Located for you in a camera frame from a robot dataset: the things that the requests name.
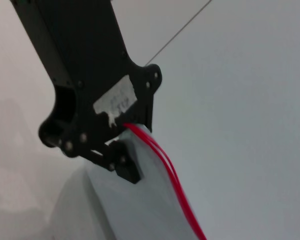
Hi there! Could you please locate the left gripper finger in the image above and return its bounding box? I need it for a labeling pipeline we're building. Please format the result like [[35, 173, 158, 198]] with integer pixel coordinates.
[[128, 93, 156, 134], [88, 139, 145, 185]]

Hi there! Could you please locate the clear document bag red zipper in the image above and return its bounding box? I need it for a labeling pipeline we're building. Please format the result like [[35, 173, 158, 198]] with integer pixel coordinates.
[[49, 121, 208, 240]]

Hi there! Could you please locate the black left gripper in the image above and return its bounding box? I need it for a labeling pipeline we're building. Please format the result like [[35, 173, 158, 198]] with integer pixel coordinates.
[[11, 0, 163, 159]]

